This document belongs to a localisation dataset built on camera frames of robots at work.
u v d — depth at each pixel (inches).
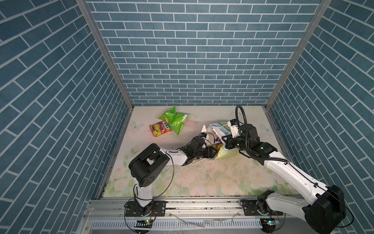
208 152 31.6
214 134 32.6
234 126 27.4
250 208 29.0
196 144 28.5
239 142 25.9
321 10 28.4
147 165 19.4
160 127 40.1
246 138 23.1
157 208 29.1
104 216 29.6
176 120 40.2
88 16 28.7
